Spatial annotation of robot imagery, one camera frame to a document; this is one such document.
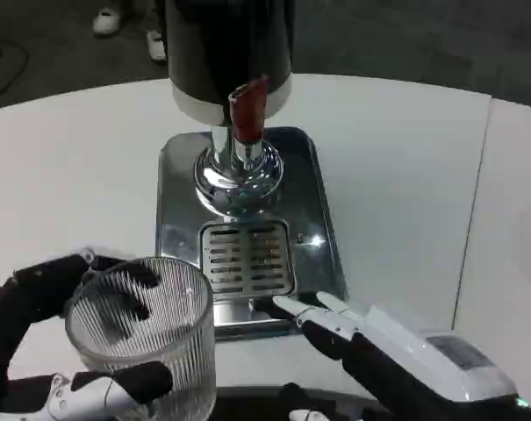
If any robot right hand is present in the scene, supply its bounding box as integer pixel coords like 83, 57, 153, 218
271, 291, 531, 421

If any slotted steel tray grid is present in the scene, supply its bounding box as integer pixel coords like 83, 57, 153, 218
198, 220, 297, 302

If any black floor cable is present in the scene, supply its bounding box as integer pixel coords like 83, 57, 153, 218
0, 39, 30, 104

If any person's white shoe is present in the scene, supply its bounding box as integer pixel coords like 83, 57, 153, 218
92, 5, 124, 36
146, 29, 168, 63

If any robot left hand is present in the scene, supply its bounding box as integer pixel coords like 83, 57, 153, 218
0, 247, 175, 421

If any clear ribbed glass cup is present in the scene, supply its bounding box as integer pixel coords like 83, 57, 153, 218
64, 257, 217, 421

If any black drink dispenser chrome stand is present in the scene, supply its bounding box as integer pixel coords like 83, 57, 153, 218
165, 0, 296, 221

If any steel drip tray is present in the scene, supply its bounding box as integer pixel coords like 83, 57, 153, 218
154, 125, 349, 339

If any red dispenser tap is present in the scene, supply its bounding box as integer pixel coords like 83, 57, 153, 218
227, 75, 269, 146

